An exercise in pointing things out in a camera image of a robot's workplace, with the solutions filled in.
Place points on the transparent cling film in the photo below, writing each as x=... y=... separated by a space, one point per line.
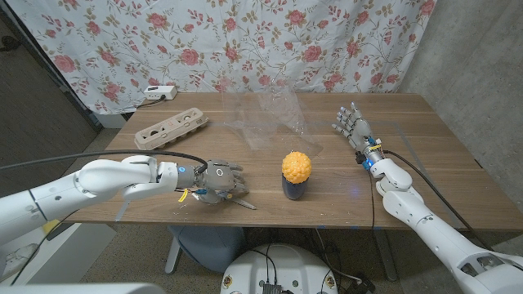
x=265 y=118

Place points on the white robot body rim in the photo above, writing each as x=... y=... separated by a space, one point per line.
x=81 y=289

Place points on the dark cup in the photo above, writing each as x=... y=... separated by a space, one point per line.
x=293 y=191

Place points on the white power strip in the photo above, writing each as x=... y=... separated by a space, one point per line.
x=159 y=92

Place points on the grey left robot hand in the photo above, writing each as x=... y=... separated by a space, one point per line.
x=216 y=175

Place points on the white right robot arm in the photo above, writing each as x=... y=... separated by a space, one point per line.
x=433 y=228

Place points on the blue grey stool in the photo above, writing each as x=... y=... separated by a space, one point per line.
x=208 y=247

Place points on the beige egg carton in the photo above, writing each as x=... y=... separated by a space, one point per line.
x=171 y=127

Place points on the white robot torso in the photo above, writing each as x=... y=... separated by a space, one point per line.
x=282 y=269

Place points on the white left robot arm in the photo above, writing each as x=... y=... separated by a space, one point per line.
x=94 y=183

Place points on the bumpy orange ball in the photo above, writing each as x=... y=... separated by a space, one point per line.
x=296 y=165

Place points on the white table leg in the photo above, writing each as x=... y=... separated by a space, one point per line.
x=172 y=255

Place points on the white sneaker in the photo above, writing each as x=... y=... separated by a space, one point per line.
x=18 y=259

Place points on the yellow black foot pedal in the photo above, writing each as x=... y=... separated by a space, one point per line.
x=53 y=226

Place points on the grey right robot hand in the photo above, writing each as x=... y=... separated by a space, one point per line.
x=359 y=126

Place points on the white floor platform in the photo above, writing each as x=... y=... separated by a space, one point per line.
x=81 y=253

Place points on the grey table leg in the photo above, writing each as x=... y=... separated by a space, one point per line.
x=385 y=253

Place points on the floral rose curtain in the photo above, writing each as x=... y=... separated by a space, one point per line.
x=245 y=36

